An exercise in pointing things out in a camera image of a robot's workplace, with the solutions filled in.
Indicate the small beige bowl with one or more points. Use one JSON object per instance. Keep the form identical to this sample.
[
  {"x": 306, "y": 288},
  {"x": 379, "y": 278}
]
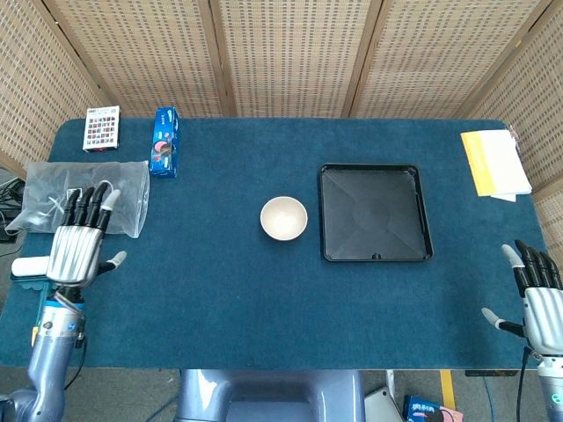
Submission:
[{"x": 283, "y": 219}]

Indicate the black square plastic tray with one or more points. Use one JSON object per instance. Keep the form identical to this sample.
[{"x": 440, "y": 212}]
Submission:
[{"x": 374, "y": 213}]

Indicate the yellow floor tape strip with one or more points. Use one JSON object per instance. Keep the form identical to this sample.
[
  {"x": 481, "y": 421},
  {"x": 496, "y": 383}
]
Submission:
[{"x": 448, "y": 387}]

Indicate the white box with coloured squares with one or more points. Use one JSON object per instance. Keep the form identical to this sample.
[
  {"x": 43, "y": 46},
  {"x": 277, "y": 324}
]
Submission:
[{"x": 101, "y": 129}]

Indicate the blue cookie pack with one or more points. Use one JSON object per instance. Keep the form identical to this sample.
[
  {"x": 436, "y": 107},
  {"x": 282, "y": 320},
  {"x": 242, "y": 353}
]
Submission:
[{"x": 429, "y": 409}]

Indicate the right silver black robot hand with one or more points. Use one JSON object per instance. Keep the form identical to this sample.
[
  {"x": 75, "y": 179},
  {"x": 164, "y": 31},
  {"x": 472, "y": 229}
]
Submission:
[{"x": 545, "y": 316}]

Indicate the blue-grey robot torso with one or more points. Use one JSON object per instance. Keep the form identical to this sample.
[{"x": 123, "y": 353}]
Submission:
[{"x": 264, "y": 395}]

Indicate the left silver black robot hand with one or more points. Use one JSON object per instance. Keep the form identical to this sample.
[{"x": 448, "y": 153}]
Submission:
[{"x": 72, "y": 255}]

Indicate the woven bamboo screen panel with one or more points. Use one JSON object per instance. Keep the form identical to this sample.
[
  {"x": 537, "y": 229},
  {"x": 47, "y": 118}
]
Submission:
[
  {"x": 541, "y": 88},
  {"x": 141, "y": 57},
  {"x": 290, "y": 57},
  {"x": 26, "y": 88},
  {"x": 440, "y": 57}
]

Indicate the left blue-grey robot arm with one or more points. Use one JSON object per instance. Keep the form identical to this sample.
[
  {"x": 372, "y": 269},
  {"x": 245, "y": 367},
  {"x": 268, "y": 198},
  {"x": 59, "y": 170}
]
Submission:
[{"x": 50, "y": 360}]

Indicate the teal lint roller orange tip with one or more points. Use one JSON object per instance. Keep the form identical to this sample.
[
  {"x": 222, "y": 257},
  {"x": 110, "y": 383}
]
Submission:
[{"x": 28, "y": 267}]

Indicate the blue felt table cover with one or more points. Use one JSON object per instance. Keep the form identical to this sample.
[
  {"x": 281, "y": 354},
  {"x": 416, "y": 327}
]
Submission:
[{"x": 264, "y": 307}]

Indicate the yellow and white booklet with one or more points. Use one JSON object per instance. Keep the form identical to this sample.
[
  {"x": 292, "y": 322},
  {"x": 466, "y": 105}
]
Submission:
[{"x": 497, "y": 162}]

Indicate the blue cookie box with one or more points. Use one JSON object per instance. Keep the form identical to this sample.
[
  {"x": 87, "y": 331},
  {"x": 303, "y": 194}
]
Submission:
[{"x": 165, "y": 145}]

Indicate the white flat device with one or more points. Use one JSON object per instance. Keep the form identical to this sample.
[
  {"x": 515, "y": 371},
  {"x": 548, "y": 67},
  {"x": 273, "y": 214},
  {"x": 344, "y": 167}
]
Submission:
[{"x": 380, "y": 406}]

